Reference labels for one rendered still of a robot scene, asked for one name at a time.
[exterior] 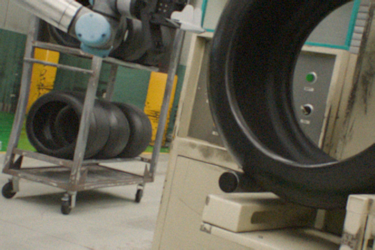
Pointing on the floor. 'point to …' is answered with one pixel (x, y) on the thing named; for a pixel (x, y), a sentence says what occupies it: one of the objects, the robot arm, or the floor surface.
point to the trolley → (87, 118)
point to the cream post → (357, 112)
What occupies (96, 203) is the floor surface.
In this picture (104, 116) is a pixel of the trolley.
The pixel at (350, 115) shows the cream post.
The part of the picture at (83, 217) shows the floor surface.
